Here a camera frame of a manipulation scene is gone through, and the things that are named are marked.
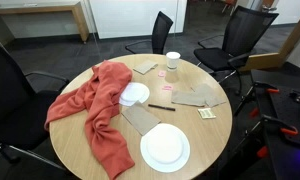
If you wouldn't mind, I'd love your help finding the black orange-handled clamp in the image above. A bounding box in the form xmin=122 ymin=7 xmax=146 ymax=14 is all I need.
xmin=256 ymin=145 xmax=270 ymax=159
xmin=261 ymin=114 xmax=299 ymax=136
xmin=249 ymin=106 xmax=260 ymax=120
xmin=253 ymin=81 xmax=281 ymax=96

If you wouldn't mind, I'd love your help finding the light wooden bench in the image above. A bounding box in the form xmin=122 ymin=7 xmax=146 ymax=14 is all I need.
xmin=0 ymin=0 xmax=91 ymax=43

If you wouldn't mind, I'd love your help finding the orange red cloth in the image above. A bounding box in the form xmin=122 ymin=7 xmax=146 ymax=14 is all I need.
xmin=44 ymin=59 xmax=136 ymax=180

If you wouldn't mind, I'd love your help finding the black solid-back office chair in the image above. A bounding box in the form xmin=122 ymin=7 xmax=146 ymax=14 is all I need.
xmin=124 ymin=10 xmax=174 ymax=56

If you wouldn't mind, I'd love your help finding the wooden frame board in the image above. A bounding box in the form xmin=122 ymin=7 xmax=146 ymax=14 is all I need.
xmin=239 ymin=14 xmax=300 ymax=73

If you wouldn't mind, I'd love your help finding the white paper mug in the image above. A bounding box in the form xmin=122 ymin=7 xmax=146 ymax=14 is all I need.
xmin=165 ymin=51 xmax=182 ymax=72

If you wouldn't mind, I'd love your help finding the black pen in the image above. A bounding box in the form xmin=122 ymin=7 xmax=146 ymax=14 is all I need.
xmin=147 ymin=103 xmax=177 ymax=112

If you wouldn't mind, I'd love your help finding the orange chair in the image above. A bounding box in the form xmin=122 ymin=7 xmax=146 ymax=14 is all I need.
xmin=221 ymin=0 xmax=238 ymax=14

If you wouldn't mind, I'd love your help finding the large black office chair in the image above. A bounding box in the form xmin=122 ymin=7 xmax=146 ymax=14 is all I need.
xmin=0 ymin=36 xmax=71 ymax=180

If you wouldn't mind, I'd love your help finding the brown paper napkin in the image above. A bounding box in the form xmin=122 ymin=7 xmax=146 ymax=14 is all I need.
xmin=132 ymin=59 xmax=159 ymax=76
xmin=170 ymin=89 xmax=207 ymax=108
xmin=190 ymin=83 xmax=227 ymax=108
xmin=120 ymin=101 xmax=162 ymax=137

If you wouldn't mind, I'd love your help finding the yellow sugar packet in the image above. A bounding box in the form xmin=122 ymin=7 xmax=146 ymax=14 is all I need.
xmin=197 ymin=107 xmax=217 ymax=120

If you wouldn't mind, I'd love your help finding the large white plate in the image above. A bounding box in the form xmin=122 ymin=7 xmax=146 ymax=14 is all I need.
xmin=139 ymin=122 xmax=191 ymax=174

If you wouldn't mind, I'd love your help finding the black robot stand platform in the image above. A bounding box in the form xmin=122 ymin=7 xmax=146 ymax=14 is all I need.
xmin=234 ymin=68 xmax=300 ymax=180

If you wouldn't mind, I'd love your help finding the black mesh office chair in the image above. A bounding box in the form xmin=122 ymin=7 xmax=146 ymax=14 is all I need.
xmin=193 ymin=4 xmax=280 ymax=96

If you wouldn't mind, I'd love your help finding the small white plate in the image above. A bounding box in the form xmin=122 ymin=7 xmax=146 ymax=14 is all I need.
xmin=118 ymin=81 xmax=151 ymax=108

